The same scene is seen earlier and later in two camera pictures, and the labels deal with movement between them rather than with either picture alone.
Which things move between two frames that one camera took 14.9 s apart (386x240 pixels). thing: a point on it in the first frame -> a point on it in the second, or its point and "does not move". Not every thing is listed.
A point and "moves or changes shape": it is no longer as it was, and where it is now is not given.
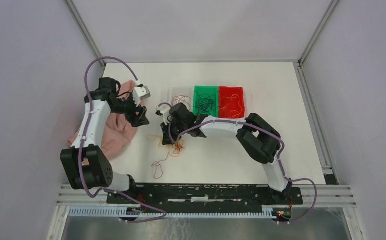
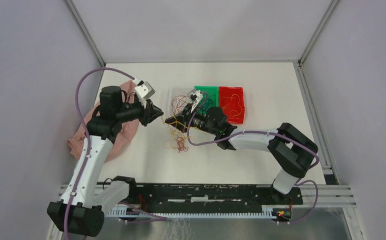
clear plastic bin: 179,94 does not move
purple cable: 205,103 does not move
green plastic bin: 206,100 does not move
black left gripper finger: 142,121 -> 154,115
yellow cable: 161,147 moves or changes shape
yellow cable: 231,98 does not move
